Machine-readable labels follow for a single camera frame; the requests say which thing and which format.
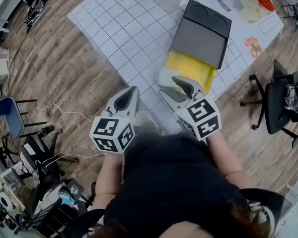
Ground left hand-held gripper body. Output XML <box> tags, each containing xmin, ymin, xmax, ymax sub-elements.
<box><xmin>89</xmin><ymin>107</ymin><xmax>140</xmax><ymax>155</ymax></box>

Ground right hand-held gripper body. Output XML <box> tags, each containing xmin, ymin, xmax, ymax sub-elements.
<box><xmin>176</xmin><ymin>91</ymin><xmax>222</xmax><ymax>142</ymax></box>

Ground yellow padded package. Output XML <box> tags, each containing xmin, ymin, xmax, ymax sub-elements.
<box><xmin>164</xmin><ymin>49</ymin><xmax>217</xmax><ymax>96</ymax></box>

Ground small white package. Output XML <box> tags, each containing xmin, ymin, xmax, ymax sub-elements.
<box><xmin>157</xmin><ymin>67</ymin><xmax>182</xmax><ymax>88</ymax></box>

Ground black grey container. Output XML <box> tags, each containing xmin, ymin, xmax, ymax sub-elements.
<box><xmin>168</xmin><ymin>0</ymin><xmax>232</xmax><ymax>70</ymax></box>

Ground person's right forearm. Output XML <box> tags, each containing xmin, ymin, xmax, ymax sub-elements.
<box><xmin>205</xmin><ymin>129</ymin><xmax>252</xmax><ymax>191</ymax></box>

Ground person's left forearm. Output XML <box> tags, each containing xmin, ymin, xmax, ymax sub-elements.
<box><xmin>91</xmin><ymin>152</ymin><xmax>127</xmax><ymax>211</ymax></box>

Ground black bag with logo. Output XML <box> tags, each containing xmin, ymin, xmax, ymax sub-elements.
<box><xmin>64</xmin><ymin>178</ymin><xmax>85</xmax><ymax>200</ymax></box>

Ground white gridded mat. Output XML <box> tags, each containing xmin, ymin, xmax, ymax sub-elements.
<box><xmin>67</xmin><ymin>0</ymin><xmax>285</xmax><ymax>136</ymax></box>

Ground person's black clothing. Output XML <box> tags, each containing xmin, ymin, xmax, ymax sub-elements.
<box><xmin>78</xmin><ymin>124</ymin><xmax>286</xmax><ymax>238</ymax></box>

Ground black office chair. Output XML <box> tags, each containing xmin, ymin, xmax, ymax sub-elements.
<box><xmin>240</xmin><ymin>59</ymin><xmax>298</xmax><ymax>149</ymax></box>

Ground black swivel chair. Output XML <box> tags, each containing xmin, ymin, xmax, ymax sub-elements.
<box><xmin>14</xmin><ymin>124</ymin><xmax>80</xmax><ymax>229</ymax></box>

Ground orange round packets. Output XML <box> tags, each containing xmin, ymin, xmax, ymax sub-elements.
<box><xmin>243</xmin><ymin>35</ymin><xmax>263</xmax><ymax>58</ymax></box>

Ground silver device on chair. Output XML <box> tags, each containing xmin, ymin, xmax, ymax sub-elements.
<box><xmin>284</xmin><ymin>71</ymin><xmax>298</xmax><ymax>116</ymax></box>

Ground black shelf unit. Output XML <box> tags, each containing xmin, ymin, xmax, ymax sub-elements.
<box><xmin>35</xmin><ymin>201</ymin><xmax>81</xmax><ymax>238</ymax></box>

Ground blue chair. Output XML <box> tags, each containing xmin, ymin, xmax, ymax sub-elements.
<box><xmin>0</xmin><ymin>95</ymin><xmax>48</xmax><ymax>141</ymax></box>

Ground white box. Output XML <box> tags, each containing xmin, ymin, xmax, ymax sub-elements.
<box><xmin>274</xmin><ymin>189</ymin><xmax>298</xmax><ymax>234</ymax></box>

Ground black equipment pile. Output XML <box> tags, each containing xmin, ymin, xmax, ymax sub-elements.
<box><xmin>21</xmin><ymin>0</ymin><xmax>63</xmax><ymax>34</ymax></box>

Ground white cable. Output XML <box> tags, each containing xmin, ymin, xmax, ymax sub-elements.
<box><xmin>19</xmin><ymin>103</ymin><xmax>108</xmax><ymax>169</ymax></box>

